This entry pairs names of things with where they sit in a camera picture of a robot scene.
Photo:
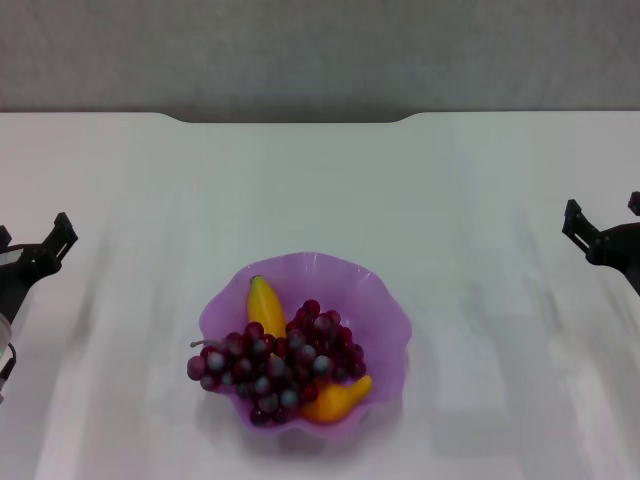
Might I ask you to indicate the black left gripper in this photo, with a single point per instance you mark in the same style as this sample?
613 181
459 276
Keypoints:
17 280

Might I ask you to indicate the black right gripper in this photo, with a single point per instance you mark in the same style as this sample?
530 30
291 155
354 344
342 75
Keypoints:
617 247

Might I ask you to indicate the yellow banana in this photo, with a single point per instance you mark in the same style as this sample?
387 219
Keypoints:
266 307

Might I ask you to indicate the bunch of dark red grapes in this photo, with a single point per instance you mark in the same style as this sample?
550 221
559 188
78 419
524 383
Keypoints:
280 360

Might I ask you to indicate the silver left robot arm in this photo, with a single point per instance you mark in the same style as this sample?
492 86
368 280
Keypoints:
4 332

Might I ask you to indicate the purple scalloped plastic bowl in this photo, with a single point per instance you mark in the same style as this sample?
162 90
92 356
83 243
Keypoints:
380 320

